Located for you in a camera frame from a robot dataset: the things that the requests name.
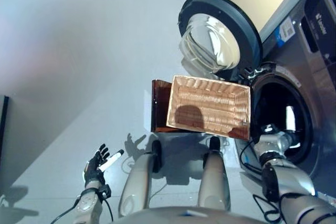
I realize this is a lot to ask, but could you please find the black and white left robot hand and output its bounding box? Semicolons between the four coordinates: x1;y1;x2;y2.
83;143;125;183

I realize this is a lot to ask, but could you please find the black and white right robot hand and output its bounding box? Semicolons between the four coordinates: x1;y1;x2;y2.
285;105;302;149

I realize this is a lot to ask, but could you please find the dark grey washing machine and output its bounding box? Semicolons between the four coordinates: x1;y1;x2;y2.
233;0;336;201

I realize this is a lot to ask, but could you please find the round washing machine door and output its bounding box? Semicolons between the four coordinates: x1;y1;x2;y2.
177;0;264;81

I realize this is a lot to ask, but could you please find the rectangular wicker laundry basket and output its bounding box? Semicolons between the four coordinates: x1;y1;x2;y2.
165;74;252;140

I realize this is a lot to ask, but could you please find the blue energy label sticker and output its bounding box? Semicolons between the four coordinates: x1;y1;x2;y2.
272;16;296;48

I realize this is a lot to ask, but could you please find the black upright board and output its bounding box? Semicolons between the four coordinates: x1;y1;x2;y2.
0;94;10;154

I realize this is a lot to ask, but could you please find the grey robot torso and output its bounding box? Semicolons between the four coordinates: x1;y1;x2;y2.
110;205;269;224

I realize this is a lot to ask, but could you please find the white coiled floor cable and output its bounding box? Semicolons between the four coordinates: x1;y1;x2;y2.
121;152;140;173

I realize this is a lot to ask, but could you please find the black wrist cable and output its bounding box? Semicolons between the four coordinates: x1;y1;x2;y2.
49;191;115;224

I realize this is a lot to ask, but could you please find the looped black arm cable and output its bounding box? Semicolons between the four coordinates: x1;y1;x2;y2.
239;139;284;222

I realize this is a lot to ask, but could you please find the thin grey floor cable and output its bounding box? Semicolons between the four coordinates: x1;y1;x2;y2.
149;181;169;201

